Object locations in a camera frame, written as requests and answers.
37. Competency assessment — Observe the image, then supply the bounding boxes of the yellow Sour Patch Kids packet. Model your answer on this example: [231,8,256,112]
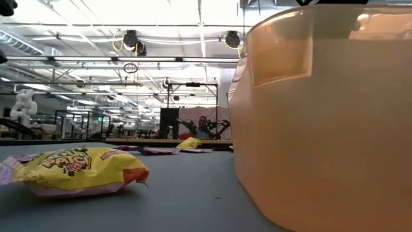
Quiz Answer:
[0,146,151,198]
[175,137,203,150]

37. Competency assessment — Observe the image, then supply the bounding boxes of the black table frame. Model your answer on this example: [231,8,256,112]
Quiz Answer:
[0,138,107,146]

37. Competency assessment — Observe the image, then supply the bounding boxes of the long ceiling light rail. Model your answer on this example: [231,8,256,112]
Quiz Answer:
[0,55,241,64]

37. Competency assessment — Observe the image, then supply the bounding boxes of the black stand frame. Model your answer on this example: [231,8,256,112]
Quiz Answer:
[166,82,220,130]

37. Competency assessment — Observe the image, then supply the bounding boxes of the black robot with green lights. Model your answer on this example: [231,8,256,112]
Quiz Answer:
[176,117,231,140]

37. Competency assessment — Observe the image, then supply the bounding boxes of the black ceiling cable reel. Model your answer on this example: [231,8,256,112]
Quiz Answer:
[122,29,148,57]
[224,30,241,49]

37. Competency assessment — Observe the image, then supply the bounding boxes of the wooden bench top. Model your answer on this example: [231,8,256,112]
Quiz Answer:
[104,137,232,146]

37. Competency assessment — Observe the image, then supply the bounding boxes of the silver ceiling duct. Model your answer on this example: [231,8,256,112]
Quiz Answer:
[0,28,64,57]

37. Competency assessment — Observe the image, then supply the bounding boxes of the person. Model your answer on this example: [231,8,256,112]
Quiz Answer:
[192,115,213,139]

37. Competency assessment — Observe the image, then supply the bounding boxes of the orange plastic bin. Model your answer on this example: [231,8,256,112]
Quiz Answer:
[227,3,412,232]

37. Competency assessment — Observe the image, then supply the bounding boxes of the pink curtain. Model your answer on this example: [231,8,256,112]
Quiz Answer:
[178,106,231,140]

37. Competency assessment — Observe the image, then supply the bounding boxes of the black upright panel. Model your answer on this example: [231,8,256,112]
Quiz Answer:
[159,107,180,139]

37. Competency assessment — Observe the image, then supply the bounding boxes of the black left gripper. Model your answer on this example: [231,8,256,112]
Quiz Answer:
[0,0,19,64]

